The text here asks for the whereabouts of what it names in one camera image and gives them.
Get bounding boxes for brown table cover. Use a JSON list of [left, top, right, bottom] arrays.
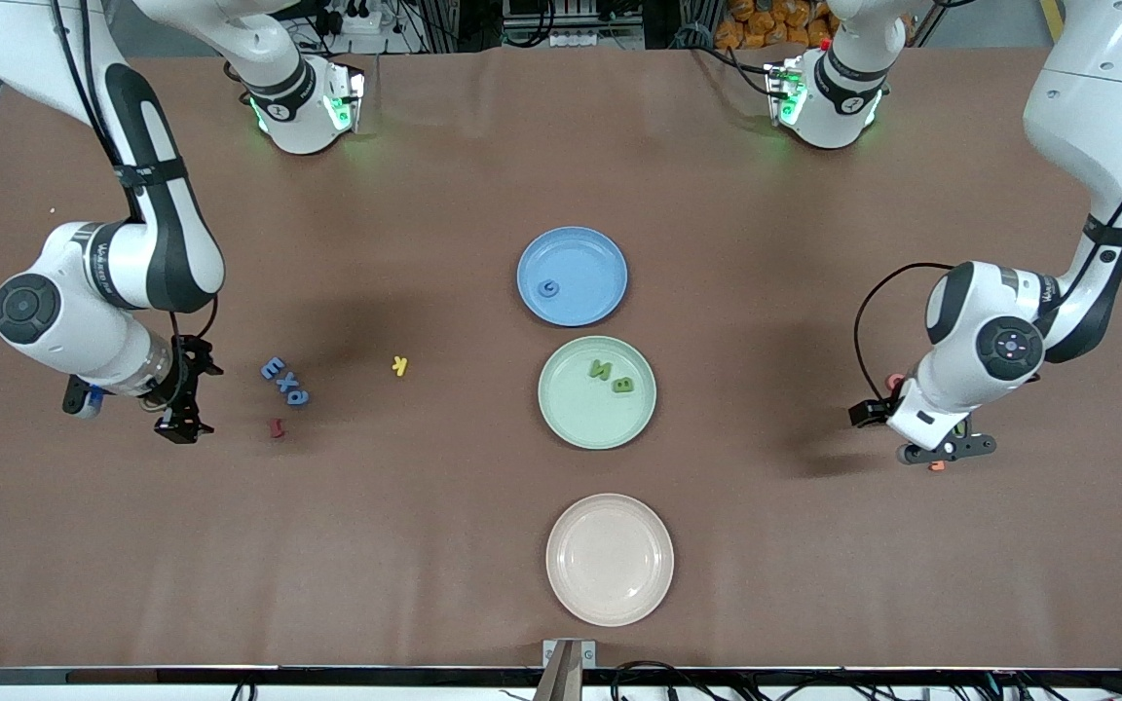
[[0, 44, 1122, 673]]

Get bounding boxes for bag of oranges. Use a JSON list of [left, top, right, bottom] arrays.
[[714, 0, 840, 50]]

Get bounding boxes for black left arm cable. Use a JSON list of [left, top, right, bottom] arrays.
[[852, 58, 1122, 402]]

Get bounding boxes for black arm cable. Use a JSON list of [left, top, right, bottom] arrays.
[[50, 0, 221, 344], [852, 58, 1122, 402]]

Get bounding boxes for blue plate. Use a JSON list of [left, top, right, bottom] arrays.
[[516, 226, 629, 328]]

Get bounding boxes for beige pink plate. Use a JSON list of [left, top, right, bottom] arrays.
[[545, 493, 676, 628]]

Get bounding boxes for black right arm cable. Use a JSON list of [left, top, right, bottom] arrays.
[[50, 0, 221, 344]]

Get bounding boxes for black table edge rail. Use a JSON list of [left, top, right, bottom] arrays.
[[0, 666, 1122, 688]]

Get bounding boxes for green plate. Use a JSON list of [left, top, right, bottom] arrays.
[[538, 335, 658, 451]]

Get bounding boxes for silver camera mount bracket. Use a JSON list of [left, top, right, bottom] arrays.
[[542, 639, 598, 701]]

